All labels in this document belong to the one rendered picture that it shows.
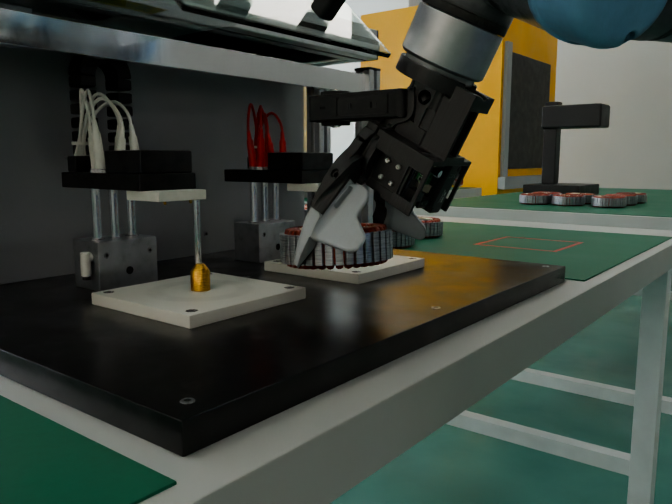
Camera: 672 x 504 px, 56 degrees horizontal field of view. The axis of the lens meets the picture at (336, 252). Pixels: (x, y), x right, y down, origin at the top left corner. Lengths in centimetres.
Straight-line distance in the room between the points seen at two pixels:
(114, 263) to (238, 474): 42
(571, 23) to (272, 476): 32
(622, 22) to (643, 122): 542
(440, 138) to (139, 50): 34
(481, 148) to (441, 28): 376
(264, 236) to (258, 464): 55
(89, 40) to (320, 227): 30
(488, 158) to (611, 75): 199
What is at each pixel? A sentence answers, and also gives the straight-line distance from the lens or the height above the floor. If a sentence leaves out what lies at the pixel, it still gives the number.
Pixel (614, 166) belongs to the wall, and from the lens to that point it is 591.
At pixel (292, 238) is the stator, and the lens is 59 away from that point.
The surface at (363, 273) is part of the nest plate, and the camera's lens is 73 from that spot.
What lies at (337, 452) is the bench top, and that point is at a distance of 41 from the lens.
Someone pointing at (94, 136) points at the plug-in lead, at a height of 94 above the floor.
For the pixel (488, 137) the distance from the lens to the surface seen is 426.
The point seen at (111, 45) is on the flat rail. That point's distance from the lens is 70.
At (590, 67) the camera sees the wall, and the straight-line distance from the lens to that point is 602.
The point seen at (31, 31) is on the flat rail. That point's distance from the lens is 66.
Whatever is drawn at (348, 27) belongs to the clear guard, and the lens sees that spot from 60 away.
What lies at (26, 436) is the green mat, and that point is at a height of 75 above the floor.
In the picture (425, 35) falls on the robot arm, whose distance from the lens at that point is 54.
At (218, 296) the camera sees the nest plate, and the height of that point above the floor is 78.
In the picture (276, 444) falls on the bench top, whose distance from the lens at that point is 38.
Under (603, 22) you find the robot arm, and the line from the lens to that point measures 44.
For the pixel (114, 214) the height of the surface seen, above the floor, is 85.
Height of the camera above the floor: 91
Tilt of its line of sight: 8 degrees down
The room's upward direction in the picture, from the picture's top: straight up
